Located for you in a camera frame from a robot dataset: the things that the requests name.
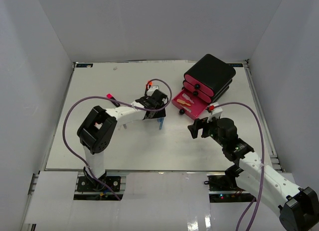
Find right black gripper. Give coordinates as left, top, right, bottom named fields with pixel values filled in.
left=188, top=114, right=226, bottom=148

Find orange translucent correction pen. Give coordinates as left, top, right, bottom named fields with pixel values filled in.
left=176, top=99, right=191, bottom=107

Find pink translucent correction pen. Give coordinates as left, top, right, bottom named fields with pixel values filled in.
left=181, top=93, right=194, bottom=104

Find black pink drawer organizer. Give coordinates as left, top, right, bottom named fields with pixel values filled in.
left=171, top=54, right=236, bottom=119

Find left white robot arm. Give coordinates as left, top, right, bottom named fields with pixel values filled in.
left=77, top=89, right=168, bottom=191

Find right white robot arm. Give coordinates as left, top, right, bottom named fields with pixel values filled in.
left=187, top=117, right=319, bottom=231

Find blue slim highlighter pen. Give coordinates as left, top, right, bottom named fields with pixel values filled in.
left=159, top=117, right=164, bottom=130

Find pink cap black highlighter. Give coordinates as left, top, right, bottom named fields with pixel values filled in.
left=106, top=94, right=121, bottom=108

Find dark blue table label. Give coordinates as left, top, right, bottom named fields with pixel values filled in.
left=76, top=63, right=93, bottom=68

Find right dark table label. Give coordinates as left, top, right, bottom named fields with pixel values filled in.
left=228, top=63, right=243, bottom=68

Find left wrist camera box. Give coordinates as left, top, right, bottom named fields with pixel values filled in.
left=145, top=83, right=159, bottom=96

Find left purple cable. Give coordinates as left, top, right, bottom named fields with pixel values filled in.
left=63, top=78, right=173, bottom=201

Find purple cable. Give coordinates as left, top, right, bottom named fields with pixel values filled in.
left=211, top=102, right=265, bottom=231
left=63, top=78, right=173, bottom=201

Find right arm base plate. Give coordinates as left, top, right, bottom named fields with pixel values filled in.
left=203, top=173, right=244, bottom=191

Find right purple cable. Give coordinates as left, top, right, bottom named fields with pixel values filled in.
left=211, top=102, right=265, bottom=231

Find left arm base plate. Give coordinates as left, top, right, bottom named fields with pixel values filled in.
left=76, top=176, right=121, bottom=192

